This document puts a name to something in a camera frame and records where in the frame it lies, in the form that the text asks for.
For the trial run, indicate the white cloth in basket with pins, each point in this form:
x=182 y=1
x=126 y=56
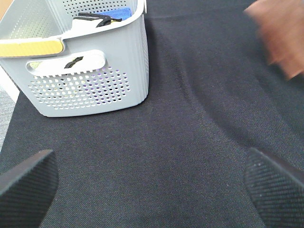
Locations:
x=79 y=24

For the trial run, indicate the black fabric table mat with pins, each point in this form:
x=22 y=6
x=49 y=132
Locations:
x=177 y=159

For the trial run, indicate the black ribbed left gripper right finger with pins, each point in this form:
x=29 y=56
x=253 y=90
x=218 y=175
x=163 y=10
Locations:
x=276 y=189

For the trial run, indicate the blue cloth in basket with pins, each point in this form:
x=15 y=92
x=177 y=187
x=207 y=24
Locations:
x=122 y=13

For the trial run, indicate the grey perforated plastic basket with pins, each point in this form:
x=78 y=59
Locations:
x=100 y=70

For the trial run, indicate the brown towel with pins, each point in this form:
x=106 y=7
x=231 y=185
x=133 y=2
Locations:
x=281 y=28

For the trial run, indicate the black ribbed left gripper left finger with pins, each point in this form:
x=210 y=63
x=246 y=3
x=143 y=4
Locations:
x=27 y=191

